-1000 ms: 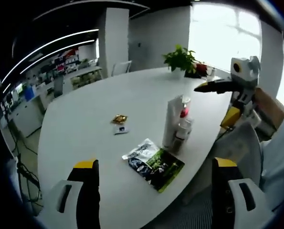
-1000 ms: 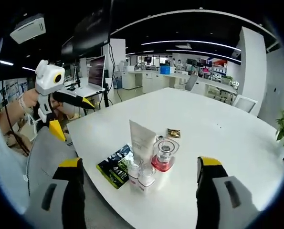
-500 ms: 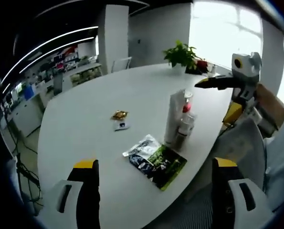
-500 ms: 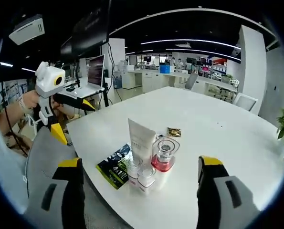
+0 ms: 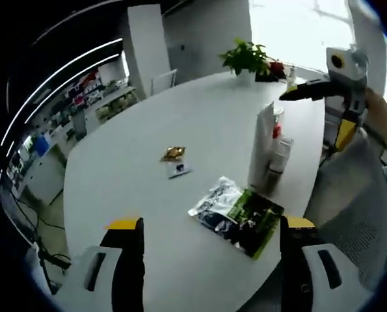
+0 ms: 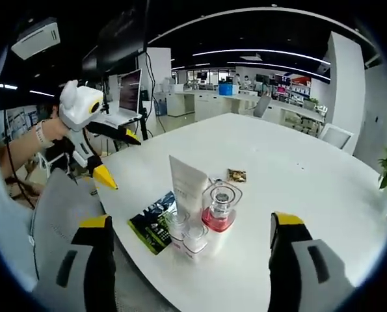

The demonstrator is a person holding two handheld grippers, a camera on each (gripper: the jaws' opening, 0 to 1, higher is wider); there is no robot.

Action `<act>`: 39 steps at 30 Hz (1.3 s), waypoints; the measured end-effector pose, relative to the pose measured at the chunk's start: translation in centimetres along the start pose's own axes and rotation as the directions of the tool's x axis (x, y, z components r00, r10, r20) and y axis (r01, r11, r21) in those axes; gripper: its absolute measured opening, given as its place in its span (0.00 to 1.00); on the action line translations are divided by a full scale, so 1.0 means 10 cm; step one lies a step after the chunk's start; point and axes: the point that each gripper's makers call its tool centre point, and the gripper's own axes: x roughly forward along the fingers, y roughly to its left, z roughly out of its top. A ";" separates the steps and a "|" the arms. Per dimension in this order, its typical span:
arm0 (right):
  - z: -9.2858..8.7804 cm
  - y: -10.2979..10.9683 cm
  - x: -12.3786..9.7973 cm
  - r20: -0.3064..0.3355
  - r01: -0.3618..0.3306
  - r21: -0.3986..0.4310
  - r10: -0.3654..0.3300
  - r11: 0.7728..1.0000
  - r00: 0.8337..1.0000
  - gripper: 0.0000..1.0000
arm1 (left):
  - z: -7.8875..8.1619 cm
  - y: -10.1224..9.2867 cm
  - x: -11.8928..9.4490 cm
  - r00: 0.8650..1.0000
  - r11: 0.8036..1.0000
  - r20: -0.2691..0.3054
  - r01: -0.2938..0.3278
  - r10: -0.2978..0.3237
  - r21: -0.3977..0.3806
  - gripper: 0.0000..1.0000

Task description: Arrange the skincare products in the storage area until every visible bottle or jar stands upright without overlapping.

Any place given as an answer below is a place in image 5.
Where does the small white bottle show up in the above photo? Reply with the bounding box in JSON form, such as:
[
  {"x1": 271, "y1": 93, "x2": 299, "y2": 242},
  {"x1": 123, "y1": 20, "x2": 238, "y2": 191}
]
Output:
[{"x1": 286, "y1": 64, "x2": 297, "y2": 91}]

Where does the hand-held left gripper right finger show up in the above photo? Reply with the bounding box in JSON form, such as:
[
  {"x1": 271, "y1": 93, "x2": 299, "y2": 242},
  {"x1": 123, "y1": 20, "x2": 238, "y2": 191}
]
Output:
[{"x1": 279, "y1": 214, "x2": 373, "y2": 312}]

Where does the blue plastic crate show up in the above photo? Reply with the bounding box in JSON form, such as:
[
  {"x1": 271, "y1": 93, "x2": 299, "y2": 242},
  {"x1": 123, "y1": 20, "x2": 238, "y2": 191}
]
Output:
[{"x1": 33, "y1": 135, "x2": 51, "y2": 156}]

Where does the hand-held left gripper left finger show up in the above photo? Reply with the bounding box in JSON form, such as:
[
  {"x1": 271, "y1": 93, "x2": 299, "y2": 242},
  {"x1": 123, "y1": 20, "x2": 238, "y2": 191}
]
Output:
[{"x1": 68, "y1": 216, "x2": 146, "y2": 312}]

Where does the white skincare bottle red collar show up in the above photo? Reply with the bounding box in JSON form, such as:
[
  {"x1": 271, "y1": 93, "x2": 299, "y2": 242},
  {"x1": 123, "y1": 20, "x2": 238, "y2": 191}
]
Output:
[{"x1": 271, "y1": 107, "x2": 287, "y2": 140}]

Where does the green black skincare sachet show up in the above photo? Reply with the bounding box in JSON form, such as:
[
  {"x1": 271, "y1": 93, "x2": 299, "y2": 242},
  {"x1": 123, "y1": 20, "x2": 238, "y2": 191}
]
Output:
[{"x1": 188, "y1": 175, "x2": 285, "y2": 259}]

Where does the small blue white sachet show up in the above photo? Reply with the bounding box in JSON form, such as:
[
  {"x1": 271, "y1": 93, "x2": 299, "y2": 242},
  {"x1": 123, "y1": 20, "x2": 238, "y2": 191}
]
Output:
[{"x1": 167, "y1": 161, "x2": 194, "y2": 179}]

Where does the gold foil sachet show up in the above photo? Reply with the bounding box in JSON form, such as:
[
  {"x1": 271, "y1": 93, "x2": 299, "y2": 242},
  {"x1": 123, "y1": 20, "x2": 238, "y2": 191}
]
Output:
[{"x1": 159, "y1": 146, "x2": 186, "y2": 163}]

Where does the white skincare tube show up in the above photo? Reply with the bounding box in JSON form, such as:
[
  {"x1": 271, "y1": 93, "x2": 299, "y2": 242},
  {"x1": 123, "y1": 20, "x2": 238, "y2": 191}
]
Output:
[{"x1": 247, "y1": 101, "x2": 280, "y2": 189}]

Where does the dark red bag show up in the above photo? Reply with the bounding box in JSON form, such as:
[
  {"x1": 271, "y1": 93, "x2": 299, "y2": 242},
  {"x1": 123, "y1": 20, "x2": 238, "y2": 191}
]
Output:
[{"x1": 254, "y1": 60, "x2": 288, "y2": 82}]

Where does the potted green plant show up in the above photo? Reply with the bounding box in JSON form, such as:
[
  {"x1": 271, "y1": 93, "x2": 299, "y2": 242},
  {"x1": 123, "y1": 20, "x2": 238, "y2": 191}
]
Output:
[{"x1": 219, "y1": 38, "x2": 272, "y2": 86}]

